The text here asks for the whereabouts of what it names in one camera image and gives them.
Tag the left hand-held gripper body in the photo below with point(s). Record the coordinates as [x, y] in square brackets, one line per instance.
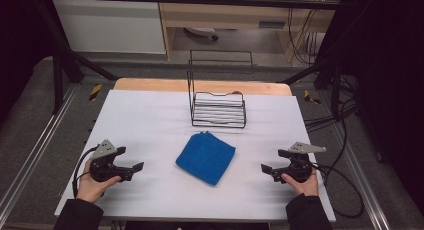
[104, 166]

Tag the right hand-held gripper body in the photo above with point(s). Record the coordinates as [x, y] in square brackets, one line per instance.
[299, 166]

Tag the blue towel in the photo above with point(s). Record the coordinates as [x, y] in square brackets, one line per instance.
[206, 158]

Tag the person's right hand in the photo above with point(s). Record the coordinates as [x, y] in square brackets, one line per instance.
[306, 188]

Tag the person's left hand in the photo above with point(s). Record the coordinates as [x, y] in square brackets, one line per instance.
[91, 190]

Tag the white table cover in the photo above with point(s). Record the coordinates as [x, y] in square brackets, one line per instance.
[150, 123]

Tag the yellow black striped tape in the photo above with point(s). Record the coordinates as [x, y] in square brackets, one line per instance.
[310, 97]
[95, 92]

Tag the white cabinet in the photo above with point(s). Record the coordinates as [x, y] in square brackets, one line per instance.
[110, 26]

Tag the black curtain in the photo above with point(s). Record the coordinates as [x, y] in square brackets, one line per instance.
[390, 73]
[20, 40]

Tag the white chair base with caster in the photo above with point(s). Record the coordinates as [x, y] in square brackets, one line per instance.
[201, 31]

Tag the light wooden desk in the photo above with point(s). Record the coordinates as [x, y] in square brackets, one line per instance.
[216, 15]

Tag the aluminium rail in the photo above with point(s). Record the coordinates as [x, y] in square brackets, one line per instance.
[36, 143]
[363, 183]

